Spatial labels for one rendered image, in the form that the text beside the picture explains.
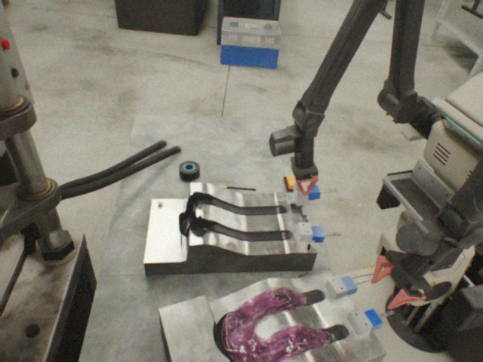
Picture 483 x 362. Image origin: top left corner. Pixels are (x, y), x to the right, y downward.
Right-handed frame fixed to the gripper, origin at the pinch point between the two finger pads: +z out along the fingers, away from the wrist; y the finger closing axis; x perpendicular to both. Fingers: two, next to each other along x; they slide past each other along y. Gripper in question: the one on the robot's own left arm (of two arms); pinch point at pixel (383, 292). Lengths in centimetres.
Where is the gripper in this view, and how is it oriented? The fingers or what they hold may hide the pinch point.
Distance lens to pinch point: 102.2
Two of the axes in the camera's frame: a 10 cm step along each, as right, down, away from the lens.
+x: 8.2, 2.1, 5.3
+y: 3.0, 6.4, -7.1
